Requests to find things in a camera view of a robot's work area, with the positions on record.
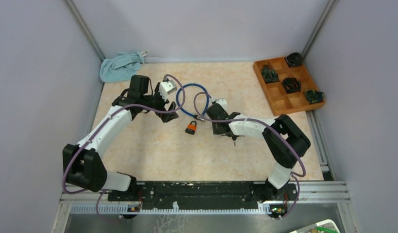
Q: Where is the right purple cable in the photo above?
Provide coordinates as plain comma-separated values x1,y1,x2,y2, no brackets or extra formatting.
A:
193,92,307,220

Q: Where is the blue cable lock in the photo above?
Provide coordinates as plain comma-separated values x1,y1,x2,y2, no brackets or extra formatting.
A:
176,83,210,121

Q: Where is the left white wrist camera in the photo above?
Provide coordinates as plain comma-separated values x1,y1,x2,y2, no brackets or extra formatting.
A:
159,80,177,98

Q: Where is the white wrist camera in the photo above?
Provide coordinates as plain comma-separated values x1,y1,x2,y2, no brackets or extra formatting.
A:
159,80,177,98
214,98,227,111

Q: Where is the orange black padlock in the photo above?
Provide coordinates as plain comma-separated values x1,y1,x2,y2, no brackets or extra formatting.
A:
185,121,197,135

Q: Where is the dark green object right tray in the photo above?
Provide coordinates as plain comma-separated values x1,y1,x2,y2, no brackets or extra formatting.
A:
304,90,324,104

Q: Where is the purple cable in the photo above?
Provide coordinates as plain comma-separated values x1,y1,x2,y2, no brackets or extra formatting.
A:
62,74,187,223
193,92,307,220

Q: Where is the light blue towel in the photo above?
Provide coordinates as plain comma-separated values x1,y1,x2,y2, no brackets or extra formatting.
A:
99,50,149,83

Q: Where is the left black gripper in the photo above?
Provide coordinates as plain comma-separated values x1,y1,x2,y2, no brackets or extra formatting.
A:
141,83,179,122

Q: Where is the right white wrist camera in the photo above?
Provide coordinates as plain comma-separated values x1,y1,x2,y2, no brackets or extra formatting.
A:
214,98,227,111

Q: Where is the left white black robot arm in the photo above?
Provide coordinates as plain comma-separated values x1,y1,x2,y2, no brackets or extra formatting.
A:
62,74,184,201

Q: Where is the dark object top tray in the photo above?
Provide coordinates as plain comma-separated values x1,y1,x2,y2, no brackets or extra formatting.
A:
285,52,303,68

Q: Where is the dark object centre tray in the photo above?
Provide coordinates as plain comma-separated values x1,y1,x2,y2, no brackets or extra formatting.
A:
282,77,301,94

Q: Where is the dark green object tray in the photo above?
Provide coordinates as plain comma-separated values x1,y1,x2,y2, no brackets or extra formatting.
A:
304,90,324,104
261,65,279,84

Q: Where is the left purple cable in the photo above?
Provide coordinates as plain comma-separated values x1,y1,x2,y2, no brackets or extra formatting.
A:
62,74,187,223

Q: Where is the black key bunch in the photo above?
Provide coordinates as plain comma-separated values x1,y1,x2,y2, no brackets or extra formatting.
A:
223,134,239,146

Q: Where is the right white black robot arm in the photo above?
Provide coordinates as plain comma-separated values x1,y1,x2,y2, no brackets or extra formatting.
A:
194,102,311,200

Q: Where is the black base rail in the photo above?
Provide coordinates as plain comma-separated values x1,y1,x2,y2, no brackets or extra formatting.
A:
108,181,297,211

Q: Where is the wooden compartment tray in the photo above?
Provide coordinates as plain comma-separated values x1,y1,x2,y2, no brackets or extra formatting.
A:
253,57,326,116

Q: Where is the dark green object left tray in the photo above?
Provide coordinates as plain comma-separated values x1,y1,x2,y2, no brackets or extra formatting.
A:
261,65,279,84

